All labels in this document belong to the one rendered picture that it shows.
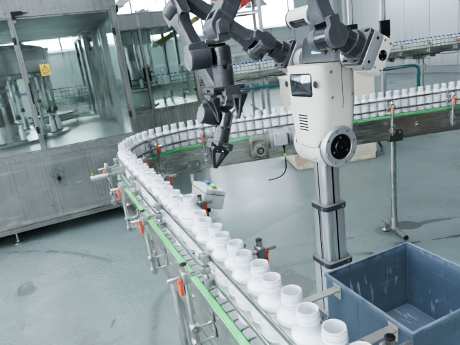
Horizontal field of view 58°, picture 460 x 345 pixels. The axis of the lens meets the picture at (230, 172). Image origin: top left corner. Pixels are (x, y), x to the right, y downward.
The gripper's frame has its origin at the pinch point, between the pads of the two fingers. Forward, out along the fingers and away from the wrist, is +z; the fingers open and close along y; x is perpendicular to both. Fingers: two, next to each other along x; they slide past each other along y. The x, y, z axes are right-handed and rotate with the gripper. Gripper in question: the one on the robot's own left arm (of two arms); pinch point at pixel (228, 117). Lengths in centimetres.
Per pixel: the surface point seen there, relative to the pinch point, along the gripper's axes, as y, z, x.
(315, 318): -15, 24, -61
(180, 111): 135, 59, 521
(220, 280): -17.7, 34.3, -24.9
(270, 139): 83, 41, 132
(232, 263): -16.3, 27.5, -30.8
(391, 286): 38, 58, -22
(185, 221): -18.0, 26.7, -1.4
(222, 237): -15.8, 23.6, -25.0
